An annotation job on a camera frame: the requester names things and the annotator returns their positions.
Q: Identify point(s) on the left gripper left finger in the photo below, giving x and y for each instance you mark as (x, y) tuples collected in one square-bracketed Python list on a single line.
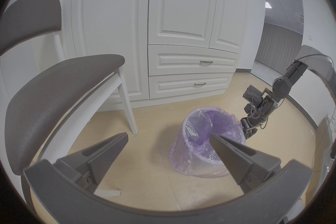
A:
[(97, 154)]

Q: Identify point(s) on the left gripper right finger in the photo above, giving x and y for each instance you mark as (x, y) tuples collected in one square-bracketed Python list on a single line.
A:
[(236, 160)]

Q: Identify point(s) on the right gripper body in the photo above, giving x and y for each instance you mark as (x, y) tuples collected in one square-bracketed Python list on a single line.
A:
[(256, 119)]

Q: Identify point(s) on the purple plastic bag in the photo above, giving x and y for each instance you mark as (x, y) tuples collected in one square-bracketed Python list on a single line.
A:
[(181, 154)]

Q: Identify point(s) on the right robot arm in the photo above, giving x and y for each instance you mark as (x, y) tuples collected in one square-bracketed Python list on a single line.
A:
[(286, 83)]

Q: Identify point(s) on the grey trash bin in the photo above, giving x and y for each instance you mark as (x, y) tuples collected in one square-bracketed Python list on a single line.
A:
[(204, 165)]

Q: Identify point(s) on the grey curtain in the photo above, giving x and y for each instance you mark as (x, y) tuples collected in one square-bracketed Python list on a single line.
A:
[(278, 49)]

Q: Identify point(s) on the white chair dark grey seat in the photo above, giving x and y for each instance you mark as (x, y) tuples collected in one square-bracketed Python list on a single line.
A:
[(65, 81)]

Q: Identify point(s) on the white wardrobe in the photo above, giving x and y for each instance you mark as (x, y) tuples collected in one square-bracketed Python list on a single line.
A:
[(183, 7)]

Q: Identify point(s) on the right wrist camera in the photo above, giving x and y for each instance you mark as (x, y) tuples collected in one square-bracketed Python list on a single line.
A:
[(251, 94)]

